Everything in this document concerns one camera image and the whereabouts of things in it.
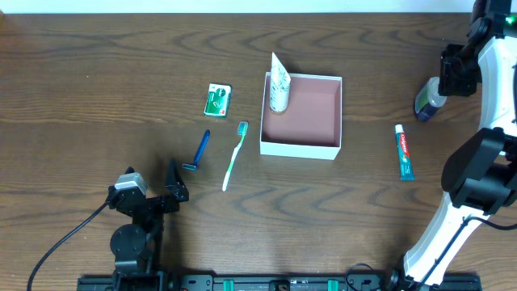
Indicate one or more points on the clear hand sanitizer pump bottle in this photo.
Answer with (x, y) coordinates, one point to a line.
(428, 101)

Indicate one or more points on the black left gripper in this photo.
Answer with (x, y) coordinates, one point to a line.
(153, 203)

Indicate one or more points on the white box with pink interior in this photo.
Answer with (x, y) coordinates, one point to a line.
(311, 126)

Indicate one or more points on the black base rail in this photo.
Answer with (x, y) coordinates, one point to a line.
(361, 281)

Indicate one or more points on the blue disposable razor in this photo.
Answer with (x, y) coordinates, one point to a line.
(193, 166)

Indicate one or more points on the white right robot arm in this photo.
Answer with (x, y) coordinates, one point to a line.
(480, 177)

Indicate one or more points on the green soap box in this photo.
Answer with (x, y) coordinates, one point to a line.
(217, 104)

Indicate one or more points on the Colgate toothpaste tube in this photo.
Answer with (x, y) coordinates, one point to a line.
(406, 167)

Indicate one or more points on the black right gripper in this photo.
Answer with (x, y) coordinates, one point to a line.
(456, 75)

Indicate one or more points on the green white toothbrush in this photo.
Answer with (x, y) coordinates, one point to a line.
(241, 131)

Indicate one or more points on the white lotion tube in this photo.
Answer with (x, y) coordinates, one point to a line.
(280, 81)

